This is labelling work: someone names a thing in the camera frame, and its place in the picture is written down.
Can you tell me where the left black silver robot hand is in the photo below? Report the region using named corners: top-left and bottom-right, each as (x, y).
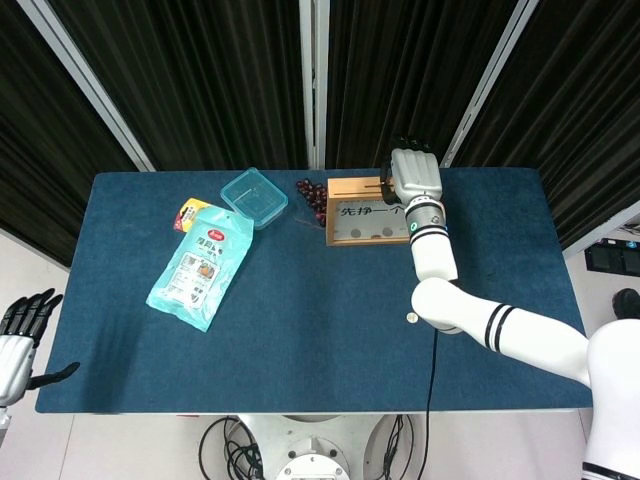
top-left (0, 288), bottom-right (81, 407)

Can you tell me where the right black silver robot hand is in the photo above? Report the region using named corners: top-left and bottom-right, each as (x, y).
top-left (378, 134), bottom-right (445, 206)

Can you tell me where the white silver robot base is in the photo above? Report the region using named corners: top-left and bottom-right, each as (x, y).
top-left (234, 413), bottom-right (386, 480)

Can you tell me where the black curtain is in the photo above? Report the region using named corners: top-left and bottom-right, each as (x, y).
top-left (324, 0), bottom-right (521, 170)
top-left (47, 0), bottom-right (309, 171)
top-left (0, 0), bottom-right (141, 269)
top-left (449, 0), bottom-right (640, 251)

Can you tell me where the dark red grape bunch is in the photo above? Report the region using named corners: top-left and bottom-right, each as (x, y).
top-left (295, 178), bottom-right (329, 226)

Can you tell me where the clear container with blue lid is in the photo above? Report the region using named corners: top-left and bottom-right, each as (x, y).
top-left (220, 167), bottom-right (290, 231)

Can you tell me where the blue table cloth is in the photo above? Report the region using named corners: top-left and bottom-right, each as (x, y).
top-left (34, 168), bottom-right (594, 415)

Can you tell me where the light blue wipes packet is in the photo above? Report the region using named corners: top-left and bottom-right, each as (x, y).
top-left (145, 204), bottom-right (256, 334)

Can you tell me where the black electronic device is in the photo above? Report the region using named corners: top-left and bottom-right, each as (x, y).
top-left (583, 238), bottom-right (640, 277)

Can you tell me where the yellow red snack packet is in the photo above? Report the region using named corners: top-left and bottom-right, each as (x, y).
top-left (172, 197), bottom-right (210, 234)

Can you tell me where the wooden frame coin bank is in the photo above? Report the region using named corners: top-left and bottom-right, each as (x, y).
top-left (325, 175), bottom-right (412, 248)

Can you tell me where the grey partition post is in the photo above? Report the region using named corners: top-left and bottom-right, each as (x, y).
top-left (298, 0), bottom-right (329, 170)
top-left (17, 0), bottom-right (157, 174)
top-left (562, 197), bottom-right (640, 259)
top-left (439, 0), bottom-right (540, 170)

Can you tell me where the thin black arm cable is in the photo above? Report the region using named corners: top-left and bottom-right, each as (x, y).
top-left (422, 327), bottom-right (441, 480)

